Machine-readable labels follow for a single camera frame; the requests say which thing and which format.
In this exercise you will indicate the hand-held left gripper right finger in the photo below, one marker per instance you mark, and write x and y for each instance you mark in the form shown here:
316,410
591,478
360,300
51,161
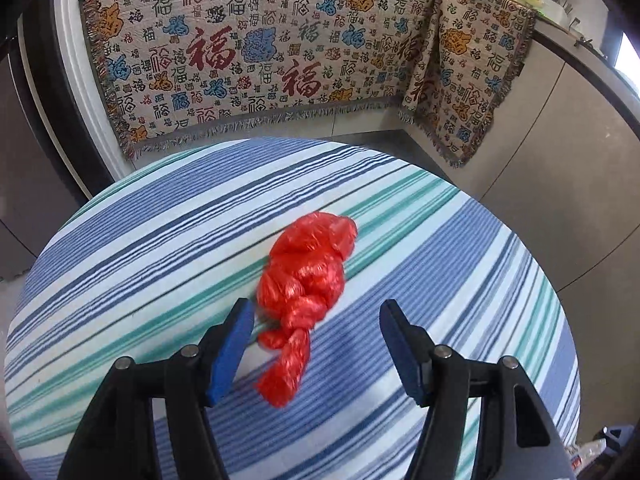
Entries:
400,355

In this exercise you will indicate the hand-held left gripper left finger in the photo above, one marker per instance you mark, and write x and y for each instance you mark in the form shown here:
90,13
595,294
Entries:
230,355

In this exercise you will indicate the red plastic bag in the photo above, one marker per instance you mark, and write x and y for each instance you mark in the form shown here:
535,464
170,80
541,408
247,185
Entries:
305,270

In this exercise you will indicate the round striped-cloth table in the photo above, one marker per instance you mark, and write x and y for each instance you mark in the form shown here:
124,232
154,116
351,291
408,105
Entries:
150,260

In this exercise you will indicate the kitchen counter cabinet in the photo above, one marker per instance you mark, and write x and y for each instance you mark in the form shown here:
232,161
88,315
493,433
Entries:
565,160

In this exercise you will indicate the grey refrigerator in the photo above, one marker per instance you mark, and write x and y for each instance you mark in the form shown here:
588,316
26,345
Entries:
30,160

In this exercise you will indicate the small printed fringed blanket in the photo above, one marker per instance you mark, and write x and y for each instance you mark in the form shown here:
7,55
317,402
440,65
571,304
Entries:
475,70

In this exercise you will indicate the large printed fringed blanket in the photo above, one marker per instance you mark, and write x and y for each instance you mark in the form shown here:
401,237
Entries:
250,45

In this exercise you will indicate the window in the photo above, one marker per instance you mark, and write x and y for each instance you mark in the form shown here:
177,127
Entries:
629,62

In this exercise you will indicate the white knife block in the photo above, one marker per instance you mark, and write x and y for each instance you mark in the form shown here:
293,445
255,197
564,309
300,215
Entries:
557,0

